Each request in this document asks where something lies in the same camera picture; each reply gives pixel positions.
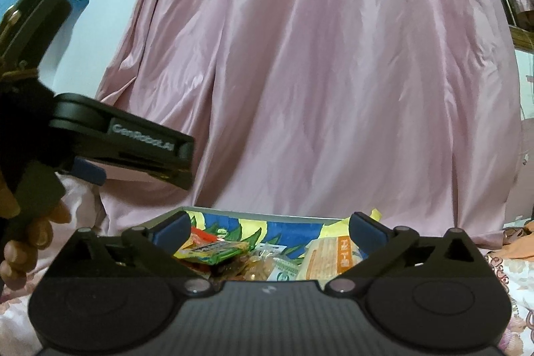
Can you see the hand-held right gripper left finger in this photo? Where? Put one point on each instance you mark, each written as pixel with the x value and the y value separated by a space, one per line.
pixel 171 231

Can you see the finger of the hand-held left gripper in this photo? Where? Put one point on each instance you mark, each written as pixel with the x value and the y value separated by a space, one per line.
pixel 89 171

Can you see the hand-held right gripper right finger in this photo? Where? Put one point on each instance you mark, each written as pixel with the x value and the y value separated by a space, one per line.
pixel 369 233

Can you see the red orange tofu snack packet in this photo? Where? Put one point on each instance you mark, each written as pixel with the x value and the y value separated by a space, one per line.
pixel 200 235

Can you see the green yellow snack packet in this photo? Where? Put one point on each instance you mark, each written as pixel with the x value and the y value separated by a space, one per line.
pixel 208 251

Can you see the cream orange snack packet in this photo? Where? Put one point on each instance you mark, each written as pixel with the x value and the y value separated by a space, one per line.
pixel 329 256

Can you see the clear dark kelp snack packet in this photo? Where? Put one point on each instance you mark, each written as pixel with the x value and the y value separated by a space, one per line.
pixel 229 270

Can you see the grey shallow box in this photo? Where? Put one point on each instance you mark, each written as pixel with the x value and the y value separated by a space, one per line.
pixel 250 213

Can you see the white skewer snack packet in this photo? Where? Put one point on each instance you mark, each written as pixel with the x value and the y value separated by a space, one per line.
pixel 285 270

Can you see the clear brown meatball snack packet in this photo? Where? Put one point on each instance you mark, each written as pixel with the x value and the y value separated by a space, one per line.
pixel 258 268

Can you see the person's left hand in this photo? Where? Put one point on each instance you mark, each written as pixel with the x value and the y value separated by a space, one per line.
pixel 37 241

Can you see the pale pink duvet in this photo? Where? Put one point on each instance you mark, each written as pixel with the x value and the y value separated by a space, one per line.
pixel 83 206

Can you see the blue yellow printed box liner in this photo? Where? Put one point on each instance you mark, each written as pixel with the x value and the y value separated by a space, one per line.
pixel 288 233

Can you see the orange cloth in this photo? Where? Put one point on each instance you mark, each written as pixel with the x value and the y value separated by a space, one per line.
pixel 519 243

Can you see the floral bedsheet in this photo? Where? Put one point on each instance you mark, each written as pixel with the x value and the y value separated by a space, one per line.
pixel 517 297

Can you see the wooden frame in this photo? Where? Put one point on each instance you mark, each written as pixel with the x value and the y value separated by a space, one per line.
pixel 523 38

